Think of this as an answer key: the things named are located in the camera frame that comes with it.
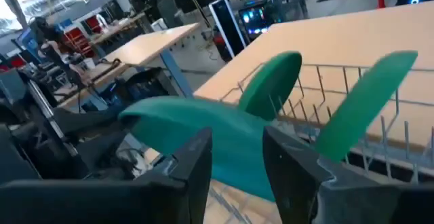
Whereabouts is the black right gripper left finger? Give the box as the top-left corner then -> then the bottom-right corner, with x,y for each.
0,127 -> 214,224

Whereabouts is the light wooden side table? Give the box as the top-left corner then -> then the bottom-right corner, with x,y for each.
56,22 -> 201,108

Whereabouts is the red white shelf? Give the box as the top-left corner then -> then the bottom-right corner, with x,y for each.
60,15 -> 102,58

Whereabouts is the white-framed black panel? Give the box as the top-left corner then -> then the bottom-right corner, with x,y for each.
208,0 -> 247,58

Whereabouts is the green round plate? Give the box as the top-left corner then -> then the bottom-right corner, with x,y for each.
315,50 -> 418,164
238,50 -> 302,122
118,96 -> 318,203

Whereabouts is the computer with coloured lights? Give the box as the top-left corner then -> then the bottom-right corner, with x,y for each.
237,0 -> 282,41

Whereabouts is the person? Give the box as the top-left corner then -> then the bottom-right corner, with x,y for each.
28,16 -> 85,89

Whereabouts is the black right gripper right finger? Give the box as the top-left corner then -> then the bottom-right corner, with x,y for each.
262,125 -> 434,224

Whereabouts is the light wooden desk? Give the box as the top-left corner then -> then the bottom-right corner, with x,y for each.
193,1 -> 434,150

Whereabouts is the grey wire dish rack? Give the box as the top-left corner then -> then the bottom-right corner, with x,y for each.
218,62 -> 434,184

